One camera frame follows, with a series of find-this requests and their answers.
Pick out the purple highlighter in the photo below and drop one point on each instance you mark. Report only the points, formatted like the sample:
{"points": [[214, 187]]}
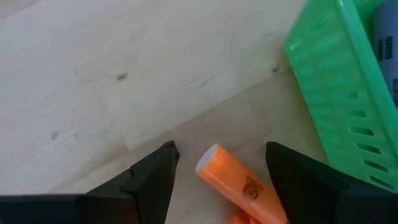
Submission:
{"points": [[388, 31]]}

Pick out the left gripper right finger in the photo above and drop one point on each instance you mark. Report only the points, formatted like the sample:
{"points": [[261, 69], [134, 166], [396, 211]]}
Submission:
{"points": [[298, 186]]}

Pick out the orange highlighter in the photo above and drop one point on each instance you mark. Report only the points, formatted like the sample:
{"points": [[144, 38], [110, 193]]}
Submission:
{"points": [[230, 177]]}

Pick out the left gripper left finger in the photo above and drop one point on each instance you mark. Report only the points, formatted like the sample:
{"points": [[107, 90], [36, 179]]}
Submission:
{"points": [[155, 180]]}

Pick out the green plastic basket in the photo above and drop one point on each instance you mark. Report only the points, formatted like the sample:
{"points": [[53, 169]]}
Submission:
{"points": [[326, 62]]}

